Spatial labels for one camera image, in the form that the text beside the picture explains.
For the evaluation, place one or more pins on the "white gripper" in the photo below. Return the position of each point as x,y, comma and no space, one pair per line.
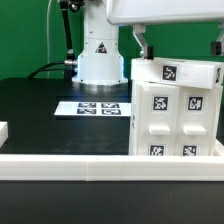
140,12

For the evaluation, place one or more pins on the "small white box part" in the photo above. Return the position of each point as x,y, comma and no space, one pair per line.
179,72

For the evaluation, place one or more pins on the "white cabinet door panel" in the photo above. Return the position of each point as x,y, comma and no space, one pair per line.
157,110
194,122

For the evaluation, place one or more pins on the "white cabinet body box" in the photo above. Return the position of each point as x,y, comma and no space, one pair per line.
135,115

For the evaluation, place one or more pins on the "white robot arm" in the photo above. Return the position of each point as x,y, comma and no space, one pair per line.
100,62

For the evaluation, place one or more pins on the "white marker base sheet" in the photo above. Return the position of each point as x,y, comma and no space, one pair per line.
105,109

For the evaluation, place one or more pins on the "white block at left edge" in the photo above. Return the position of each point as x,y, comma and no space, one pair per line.
3,132

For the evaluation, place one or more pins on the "white L-shaped frame fence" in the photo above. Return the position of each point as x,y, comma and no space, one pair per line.
113,168

